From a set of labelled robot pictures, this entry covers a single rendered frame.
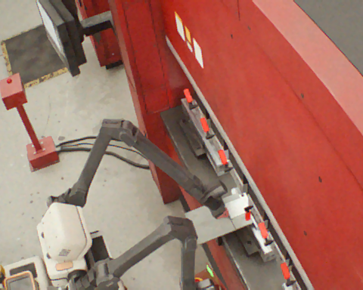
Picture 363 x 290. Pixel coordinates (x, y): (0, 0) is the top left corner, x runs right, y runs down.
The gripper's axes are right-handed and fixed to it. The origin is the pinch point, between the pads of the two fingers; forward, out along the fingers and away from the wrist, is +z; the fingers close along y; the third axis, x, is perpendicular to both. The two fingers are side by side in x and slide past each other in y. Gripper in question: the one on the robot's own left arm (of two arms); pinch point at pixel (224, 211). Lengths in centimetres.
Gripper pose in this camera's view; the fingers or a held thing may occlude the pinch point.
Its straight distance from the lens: 250.3
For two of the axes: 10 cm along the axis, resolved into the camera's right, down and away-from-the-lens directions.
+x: -7.7, 5.9, 2.4
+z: 5.4, 4.1, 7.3
